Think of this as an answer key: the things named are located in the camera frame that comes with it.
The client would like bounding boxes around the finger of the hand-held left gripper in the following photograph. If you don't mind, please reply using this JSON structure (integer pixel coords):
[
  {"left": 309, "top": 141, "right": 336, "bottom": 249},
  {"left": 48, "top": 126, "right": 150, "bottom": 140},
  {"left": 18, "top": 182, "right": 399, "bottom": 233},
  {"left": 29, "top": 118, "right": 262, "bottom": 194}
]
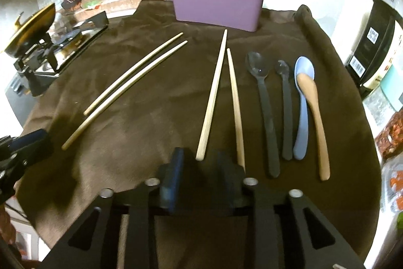
[{"left": 9, "top": 129, "right": 53, "bottom": 167}]

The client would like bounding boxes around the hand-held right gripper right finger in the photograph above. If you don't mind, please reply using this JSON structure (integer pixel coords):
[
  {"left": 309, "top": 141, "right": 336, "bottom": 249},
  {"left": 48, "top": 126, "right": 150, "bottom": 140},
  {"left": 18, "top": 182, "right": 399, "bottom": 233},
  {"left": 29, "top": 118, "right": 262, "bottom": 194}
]
[{"left": 206, "top": 148, "right": 366, "bottom": 269}]

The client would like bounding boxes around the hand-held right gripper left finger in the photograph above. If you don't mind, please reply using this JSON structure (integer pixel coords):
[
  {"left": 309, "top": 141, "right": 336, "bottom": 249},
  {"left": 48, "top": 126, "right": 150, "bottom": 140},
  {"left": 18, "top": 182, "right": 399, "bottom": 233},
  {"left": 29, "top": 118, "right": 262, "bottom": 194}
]
[{"left": 38, "top": 147, "right": 186, "bottom": 269}]

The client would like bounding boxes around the wooden chopstick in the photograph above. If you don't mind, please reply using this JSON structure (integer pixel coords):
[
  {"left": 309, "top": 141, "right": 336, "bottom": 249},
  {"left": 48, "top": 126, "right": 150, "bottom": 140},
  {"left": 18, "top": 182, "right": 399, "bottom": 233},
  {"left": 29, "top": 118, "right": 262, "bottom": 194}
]
[
  {"left": 61, "top": 40, "right": 188, "bottom": 151},
  {"left": 226, "top": 48, "right": 246, "bottom": 171},
  {"left": 195, "top": 29, "right": 228, "bottom": 161},
  {"left": 83, "top": 32, "right": 184, "bottom": 116}
]

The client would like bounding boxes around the large dark translucent spoon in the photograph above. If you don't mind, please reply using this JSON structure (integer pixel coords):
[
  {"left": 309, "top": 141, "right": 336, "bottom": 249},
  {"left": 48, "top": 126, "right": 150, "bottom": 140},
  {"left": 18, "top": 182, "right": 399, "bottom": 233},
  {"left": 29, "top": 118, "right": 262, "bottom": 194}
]
[{"left": 246, "top": 51, "right": 281, "bottom": 179}]

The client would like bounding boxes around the wooden spoon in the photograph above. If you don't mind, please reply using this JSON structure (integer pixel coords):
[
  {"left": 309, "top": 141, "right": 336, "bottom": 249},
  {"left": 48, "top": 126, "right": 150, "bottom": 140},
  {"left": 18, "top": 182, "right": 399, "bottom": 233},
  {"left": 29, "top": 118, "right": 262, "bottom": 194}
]
[{"left": 297, "top": 73, "right": 331, "bottom": 182}]

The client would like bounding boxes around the blue plastic spoon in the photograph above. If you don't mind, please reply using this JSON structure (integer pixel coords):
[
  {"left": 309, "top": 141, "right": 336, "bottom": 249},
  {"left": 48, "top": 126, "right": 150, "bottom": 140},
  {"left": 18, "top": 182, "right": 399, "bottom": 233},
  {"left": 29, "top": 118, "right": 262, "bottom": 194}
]
[{"left": 293, "top": 56, "right": 316, "bottom": 160}]

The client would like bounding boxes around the purple utensil holder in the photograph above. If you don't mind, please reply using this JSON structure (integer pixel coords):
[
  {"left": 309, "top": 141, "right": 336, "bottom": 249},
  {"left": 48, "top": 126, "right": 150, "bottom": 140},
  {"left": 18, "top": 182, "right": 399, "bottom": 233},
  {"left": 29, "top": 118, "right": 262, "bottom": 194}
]
[{"left": 169, "top": 0, "right": 268, "bottom": 32}]

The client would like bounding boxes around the small dark translucent spoon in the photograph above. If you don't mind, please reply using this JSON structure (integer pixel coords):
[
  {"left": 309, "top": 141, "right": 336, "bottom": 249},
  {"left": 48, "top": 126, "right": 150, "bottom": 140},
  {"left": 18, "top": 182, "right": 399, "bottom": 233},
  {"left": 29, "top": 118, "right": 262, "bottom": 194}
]
[{"left": 274, "top": 60, "right": 294, "bottom": 161}]

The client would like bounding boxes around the brown cloth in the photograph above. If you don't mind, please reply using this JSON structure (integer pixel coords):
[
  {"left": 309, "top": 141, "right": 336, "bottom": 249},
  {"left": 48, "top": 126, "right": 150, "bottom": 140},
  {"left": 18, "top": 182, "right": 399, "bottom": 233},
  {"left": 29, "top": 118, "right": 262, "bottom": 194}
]
[{"left": 16, "top": 0, "right": 383, "bottom": 269}]

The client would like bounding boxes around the black gas stove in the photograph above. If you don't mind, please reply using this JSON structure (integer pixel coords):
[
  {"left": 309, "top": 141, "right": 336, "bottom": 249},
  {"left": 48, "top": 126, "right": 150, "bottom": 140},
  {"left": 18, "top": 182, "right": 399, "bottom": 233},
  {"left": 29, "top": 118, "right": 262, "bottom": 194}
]
[{"left": 13, "top": 11, "right": 110, "bottom": 98}]

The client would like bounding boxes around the gold and black wok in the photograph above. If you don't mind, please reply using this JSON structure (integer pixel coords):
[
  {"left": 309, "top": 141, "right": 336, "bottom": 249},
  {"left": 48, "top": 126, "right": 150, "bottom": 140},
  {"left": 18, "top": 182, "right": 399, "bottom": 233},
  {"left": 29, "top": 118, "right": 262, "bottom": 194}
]
[{"left": 3, "top": 3, "right": 56, "bottom": 58}]

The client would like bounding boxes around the clear packet with red contents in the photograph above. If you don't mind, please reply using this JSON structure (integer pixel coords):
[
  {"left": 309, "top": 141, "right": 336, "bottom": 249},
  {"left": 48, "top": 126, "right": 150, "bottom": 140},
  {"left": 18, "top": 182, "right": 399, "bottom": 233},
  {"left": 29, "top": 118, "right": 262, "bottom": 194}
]
[{"left": 379, "top": 159, "right": 403, "bottom": 216}]

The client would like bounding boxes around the red-brown snack packet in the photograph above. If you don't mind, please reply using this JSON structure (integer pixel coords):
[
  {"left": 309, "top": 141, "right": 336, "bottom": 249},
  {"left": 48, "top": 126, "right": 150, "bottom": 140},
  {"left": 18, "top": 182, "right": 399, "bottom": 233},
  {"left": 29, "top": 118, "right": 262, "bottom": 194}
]
[{"left": 375, "top": 110, "right": 403, "bottom": 159}]

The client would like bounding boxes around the teal packet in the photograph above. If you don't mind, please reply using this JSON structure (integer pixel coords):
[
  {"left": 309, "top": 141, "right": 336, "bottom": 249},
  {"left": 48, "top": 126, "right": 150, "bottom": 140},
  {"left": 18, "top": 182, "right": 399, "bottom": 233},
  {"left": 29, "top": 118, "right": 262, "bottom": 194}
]
[{"left": 379, "top": 64, "right": 403, "bottom": 112}]

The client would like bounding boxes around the black box with white labels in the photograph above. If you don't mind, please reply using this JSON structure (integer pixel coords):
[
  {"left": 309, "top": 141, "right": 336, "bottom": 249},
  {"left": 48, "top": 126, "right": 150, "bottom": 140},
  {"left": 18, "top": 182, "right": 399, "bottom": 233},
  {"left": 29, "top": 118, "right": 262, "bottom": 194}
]
[{"left": 345, "top": 0, "right": 403, "bottom": 99}]

